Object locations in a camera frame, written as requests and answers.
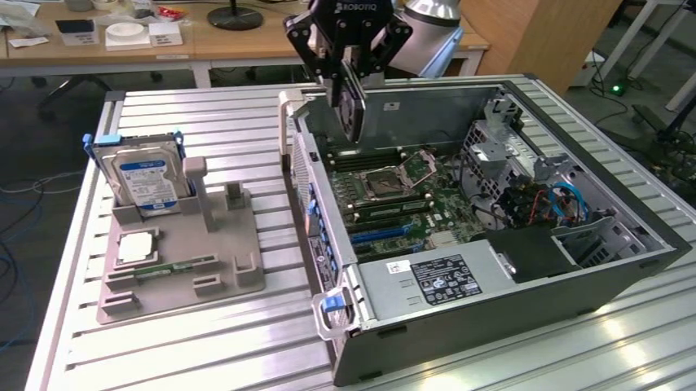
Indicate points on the silver chipset heatsink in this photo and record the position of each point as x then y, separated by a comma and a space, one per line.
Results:
446, 241

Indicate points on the small white box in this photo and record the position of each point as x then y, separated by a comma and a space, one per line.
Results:
163, 34

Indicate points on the black round stand base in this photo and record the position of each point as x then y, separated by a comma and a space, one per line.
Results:
235, 19

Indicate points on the power strip with green light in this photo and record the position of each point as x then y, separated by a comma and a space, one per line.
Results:
616, 88

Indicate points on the black RAM slot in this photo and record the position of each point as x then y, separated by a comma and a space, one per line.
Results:
369, 167
364, 154
366, 163
365, 158

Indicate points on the wooden cabinet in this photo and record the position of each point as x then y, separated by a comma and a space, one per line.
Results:
544, 40

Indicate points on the metal socket cover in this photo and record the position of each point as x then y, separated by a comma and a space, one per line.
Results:
420, 168

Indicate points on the clear plastic bag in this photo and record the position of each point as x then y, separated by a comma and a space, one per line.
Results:
22, 18

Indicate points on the black PC case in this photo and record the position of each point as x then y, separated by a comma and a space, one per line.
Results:
489, 326

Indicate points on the wooden desk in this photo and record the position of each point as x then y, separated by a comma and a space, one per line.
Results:
245, 40

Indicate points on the black chair base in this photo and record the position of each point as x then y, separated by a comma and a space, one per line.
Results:
66, 87

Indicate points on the white box with black lid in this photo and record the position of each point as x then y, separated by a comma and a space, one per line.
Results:
76, 38

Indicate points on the CPU with silver lid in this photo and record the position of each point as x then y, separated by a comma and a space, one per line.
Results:
135, 248

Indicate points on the blue expansion slot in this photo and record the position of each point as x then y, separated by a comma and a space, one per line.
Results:
381, 236

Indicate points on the white box with red dot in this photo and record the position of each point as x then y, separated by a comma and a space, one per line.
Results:
588, 75

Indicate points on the white paper label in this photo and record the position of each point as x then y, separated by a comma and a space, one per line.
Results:
27, 41

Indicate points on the grey parts rack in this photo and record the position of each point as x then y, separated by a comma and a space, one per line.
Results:
179, 244

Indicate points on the black floor equipment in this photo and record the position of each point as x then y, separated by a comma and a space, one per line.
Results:
668, 138

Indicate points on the bare green RAM stick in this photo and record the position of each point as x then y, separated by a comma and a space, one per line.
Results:
163, 269

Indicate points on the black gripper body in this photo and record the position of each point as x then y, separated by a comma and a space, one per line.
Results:
353, 10

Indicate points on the black expansion slot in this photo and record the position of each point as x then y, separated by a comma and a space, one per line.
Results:
381, 226

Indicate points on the CPU socket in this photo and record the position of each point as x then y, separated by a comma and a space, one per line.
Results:
384, 183

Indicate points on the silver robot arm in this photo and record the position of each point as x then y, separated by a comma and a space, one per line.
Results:
429, 10

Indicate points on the grey cup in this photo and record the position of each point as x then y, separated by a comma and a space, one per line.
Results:
79, 5

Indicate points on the blue card retention clip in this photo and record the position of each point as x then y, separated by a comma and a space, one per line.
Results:
326, 254
320, 224
312, 199
324, 239

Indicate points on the metal disk bay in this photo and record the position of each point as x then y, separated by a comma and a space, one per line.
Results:
489, 134
592, 244

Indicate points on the white round container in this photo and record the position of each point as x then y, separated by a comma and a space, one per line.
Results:
127, 38

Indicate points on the white table frame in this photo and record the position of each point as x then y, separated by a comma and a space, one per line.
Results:
646, 40

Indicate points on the graphics card with metal bracket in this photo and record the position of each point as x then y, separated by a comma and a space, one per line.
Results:
350, 106

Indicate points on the grey power supply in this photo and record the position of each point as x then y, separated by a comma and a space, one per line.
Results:
392, 293

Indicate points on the green motherboard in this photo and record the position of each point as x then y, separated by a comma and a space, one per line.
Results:
434, 212

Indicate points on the red packet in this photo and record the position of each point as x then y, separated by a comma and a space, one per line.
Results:
170, 13

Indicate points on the RAM stick with black chips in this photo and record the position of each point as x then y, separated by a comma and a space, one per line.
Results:
392, 208

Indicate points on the hard disk with blue bracket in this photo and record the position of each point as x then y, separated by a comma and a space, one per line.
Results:
145, 179

